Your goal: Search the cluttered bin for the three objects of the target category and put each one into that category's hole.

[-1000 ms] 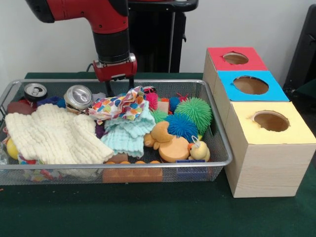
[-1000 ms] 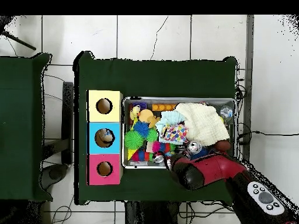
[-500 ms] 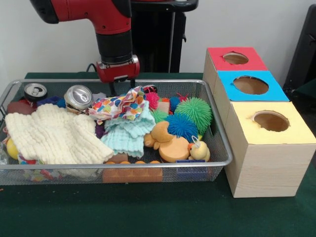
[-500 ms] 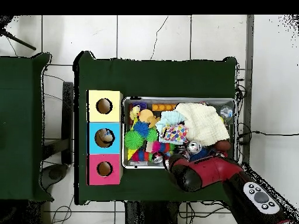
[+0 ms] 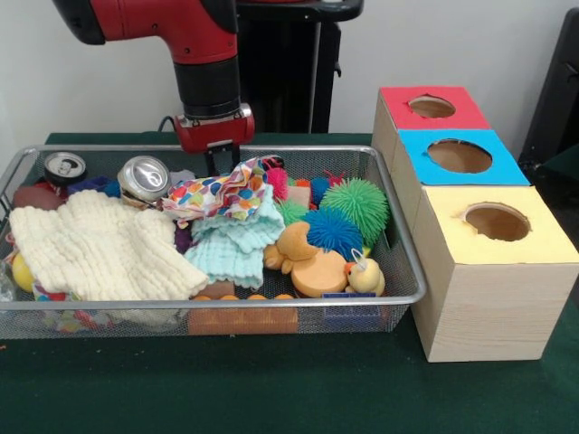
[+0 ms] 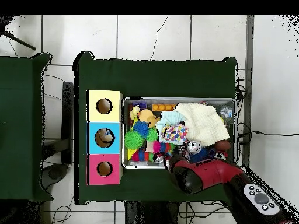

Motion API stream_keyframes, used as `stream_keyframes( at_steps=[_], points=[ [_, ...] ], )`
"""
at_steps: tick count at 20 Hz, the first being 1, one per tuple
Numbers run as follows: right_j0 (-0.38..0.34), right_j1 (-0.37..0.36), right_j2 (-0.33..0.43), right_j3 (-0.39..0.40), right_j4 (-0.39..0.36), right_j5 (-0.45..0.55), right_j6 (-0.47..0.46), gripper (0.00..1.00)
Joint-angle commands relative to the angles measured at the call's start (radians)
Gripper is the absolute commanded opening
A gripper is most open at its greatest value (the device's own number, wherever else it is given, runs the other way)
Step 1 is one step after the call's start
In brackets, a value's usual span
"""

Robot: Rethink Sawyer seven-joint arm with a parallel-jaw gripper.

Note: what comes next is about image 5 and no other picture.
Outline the wooden box with three holes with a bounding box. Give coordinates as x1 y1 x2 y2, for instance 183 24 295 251
371 86 579 363

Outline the orange toy brick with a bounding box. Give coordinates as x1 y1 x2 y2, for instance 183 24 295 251
188 291 299 335

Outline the shallow clear mesh bin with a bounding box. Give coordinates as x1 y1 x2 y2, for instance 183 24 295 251
0 145 428 340

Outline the mint green cloth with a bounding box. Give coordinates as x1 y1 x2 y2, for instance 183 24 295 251
185 194 286 288

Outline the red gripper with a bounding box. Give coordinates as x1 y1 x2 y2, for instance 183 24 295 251
174 113 256 178

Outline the orange foam duck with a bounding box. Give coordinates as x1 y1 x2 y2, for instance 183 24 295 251
263 221 350 298

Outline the multicolour polka dot cloth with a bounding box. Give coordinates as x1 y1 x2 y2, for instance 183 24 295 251
163 158 274 222

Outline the black chair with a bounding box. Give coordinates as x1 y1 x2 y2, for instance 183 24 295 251
525 9 579 177

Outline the cream knit cloth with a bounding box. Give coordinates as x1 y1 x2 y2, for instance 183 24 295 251
9 190 209 302

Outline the upright dark soda can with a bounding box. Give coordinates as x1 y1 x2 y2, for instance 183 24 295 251
43 151 89 189

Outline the blue spiky ball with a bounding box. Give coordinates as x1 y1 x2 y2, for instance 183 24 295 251
303 207 365 261

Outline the small yellow rubber duck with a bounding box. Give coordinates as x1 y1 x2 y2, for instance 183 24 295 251
345 249 386 296

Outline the crushed silver can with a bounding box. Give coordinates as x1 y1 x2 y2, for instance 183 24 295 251
116 155 172 204

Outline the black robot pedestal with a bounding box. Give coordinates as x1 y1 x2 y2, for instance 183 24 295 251
237 0 365 135

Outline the large green spiky ball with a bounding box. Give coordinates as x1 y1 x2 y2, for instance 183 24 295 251
321 177 391 247

